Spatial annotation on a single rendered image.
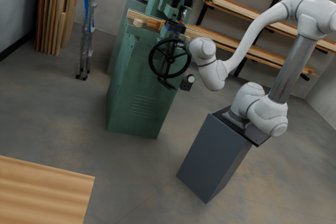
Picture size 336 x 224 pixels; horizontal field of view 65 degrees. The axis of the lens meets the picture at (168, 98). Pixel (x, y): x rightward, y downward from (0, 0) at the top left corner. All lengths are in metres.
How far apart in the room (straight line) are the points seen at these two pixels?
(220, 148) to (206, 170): 0.21
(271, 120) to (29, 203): 1.21
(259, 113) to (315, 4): 0.62
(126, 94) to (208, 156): 0.76
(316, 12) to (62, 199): 1.32
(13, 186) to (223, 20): 3.96
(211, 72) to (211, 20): 3.16
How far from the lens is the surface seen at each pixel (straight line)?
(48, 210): 1.03
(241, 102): 1.72
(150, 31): 1.86
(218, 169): 1.86
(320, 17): 1.43
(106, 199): 1.78
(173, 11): 1.97
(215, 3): 3.85
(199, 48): 1.29
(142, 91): 2.05
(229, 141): 1.76
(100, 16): 4.43
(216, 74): 1.36
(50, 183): 1.10
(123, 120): 2.19
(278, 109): 1.57
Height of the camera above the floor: 1.37
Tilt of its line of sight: 26 degrees down
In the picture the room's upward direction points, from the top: 23 degrees clockwise
